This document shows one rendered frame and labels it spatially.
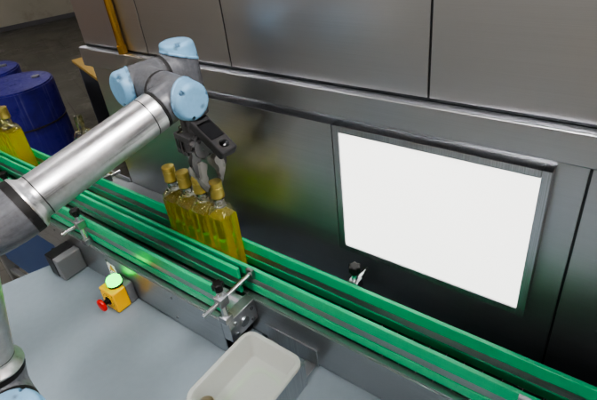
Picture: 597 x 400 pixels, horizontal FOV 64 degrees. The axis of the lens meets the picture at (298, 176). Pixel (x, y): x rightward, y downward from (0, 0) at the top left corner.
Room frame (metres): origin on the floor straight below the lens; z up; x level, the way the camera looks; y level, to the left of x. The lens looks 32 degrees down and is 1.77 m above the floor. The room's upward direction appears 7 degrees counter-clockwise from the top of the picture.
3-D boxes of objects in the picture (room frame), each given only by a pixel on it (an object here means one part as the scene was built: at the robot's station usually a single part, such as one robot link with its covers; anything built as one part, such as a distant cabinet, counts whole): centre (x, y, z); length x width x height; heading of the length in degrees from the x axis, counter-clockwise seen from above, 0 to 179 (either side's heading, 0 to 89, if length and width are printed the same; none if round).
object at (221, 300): (0.83, 0.20, 0.95); 0.17 x 0.03 x 0.12; 140
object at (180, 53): (1.01, 0.22, 1.45); 0.09 x 0.08 x 0.11; 133
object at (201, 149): (1.02, 0.23, 1.29); 0.09 x 0.08 x 0.12; 43
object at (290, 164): (0.94, -0.08, 1.15); 0.90 x 0.03 x 0.34; 50
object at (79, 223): (1.18, 0.69, 0.94); 0.07 x 0.04 x 0.13; 140
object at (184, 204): (1.07, 0.30, 0.99); 0.06 x 0.06 x 0.21; 49
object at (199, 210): (1.03, 0.25, 0.99); 0.06 x 0.06 x 0.21; 49
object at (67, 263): (1.23, 0.79, 0.79); 0.08 x 0.08 x 0.08; 50
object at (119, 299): (1.05, 0.57, 0.79); 0.07 x 0.07 x 0.07; 50
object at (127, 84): (0.93, 0.28, 1.45); 0.11 x 0.11 x 0.08; 43
